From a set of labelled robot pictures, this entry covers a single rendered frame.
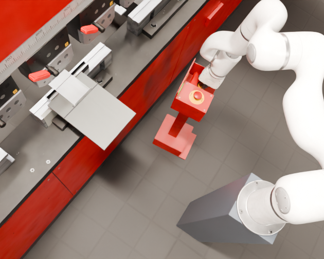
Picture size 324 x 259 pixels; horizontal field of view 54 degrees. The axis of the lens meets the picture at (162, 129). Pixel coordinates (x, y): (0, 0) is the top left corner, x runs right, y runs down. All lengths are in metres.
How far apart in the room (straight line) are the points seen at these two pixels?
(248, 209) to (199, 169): 1.09
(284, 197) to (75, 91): 0.79
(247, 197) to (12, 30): 0.89
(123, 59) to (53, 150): 0.49
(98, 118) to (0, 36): 0.51
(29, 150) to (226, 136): 1.45
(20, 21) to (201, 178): 1.67
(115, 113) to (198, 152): 1.16
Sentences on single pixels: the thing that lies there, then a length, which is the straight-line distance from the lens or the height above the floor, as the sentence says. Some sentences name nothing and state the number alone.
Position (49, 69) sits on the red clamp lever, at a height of 1.26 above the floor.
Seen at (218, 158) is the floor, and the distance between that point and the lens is 2.28.
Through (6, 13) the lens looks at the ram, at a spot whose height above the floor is 1.52.
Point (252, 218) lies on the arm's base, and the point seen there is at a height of 1.01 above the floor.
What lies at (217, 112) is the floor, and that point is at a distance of 2.38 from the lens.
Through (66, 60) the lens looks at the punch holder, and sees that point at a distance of 1.05.
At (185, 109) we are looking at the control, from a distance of 1.53.
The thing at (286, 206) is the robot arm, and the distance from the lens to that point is 0.82.
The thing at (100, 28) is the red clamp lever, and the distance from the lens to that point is 1.03.
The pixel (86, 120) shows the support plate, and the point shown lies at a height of 1.00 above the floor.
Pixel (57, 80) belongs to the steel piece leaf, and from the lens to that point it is 1.25.
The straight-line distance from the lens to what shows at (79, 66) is 1.28.
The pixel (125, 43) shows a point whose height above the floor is 0.87.
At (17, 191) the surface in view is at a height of 0.88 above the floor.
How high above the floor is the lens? 2.10
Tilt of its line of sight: 70 degrees down
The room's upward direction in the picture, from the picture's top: 24 degrees clockwise
